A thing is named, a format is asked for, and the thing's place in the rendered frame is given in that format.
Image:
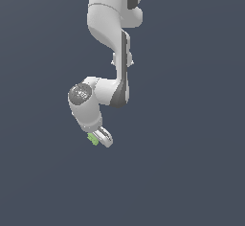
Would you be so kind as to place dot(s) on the small green object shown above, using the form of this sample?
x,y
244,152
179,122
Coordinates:
x,y
93,138

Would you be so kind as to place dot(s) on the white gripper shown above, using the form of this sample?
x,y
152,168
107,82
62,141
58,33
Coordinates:
x,y
104,137

